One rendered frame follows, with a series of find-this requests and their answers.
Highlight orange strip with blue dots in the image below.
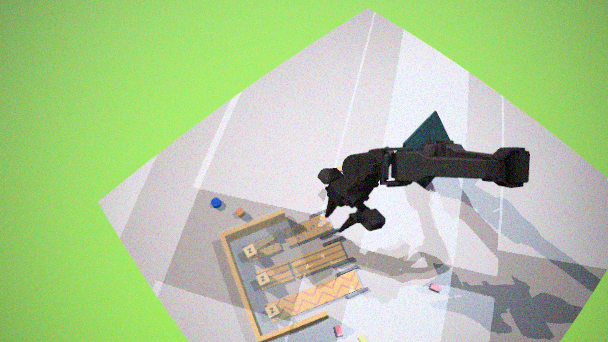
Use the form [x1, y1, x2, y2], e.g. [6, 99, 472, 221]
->
[291, 213, 333, 243]

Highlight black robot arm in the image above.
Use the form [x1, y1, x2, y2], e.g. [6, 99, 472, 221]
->
[327, 138, 530, 209]

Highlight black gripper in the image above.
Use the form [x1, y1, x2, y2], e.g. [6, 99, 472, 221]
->
[317, 168, 386, 232]

